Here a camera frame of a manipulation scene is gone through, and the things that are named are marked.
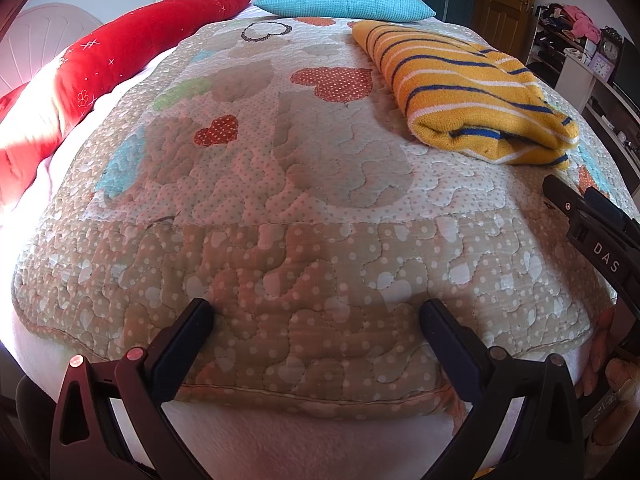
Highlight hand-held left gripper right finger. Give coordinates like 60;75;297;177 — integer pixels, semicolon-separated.
419;298;587;480

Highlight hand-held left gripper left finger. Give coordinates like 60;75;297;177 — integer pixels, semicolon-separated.
50;297;216;480

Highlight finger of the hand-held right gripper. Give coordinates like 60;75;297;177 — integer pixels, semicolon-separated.
584;187;640;250
542;175;589;225

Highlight yellow striped knit sweater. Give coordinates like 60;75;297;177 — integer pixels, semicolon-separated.
351;20;581;167

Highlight person's right hand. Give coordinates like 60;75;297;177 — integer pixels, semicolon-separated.
575;306;640;448

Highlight small purple clock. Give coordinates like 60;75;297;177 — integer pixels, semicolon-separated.
590;55;614;82

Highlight dark screen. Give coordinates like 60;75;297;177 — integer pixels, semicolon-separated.
612;37;640;107

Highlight cluttered shelf unit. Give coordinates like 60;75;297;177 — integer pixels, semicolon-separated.
525;2;640;186

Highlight heart-print quilted blanket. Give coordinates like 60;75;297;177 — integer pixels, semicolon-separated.
11;14;632;421

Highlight black table clock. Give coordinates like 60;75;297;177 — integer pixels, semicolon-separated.
597;27;624;62

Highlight pink cloth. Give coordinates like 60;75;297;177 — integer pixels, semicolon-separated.
562;5;602;39

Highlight long red pillow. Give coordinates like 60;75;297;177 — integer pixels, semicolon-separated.
0;0;256;207

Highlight white round headboard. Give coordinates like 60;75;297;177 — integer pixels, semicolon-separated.
0;2;104;98

